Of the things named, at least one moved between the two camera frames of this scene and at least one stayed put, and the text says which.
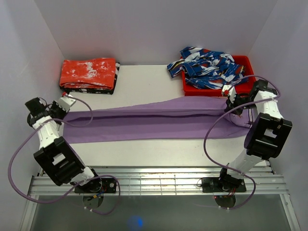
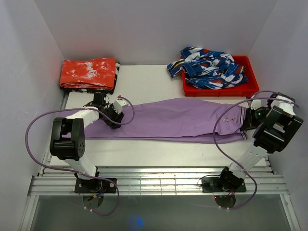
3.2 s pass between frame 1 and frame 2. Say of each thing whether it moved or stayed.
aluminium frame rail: stayed
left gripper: moved
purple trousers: moved
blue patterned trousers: stayed
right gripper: moved
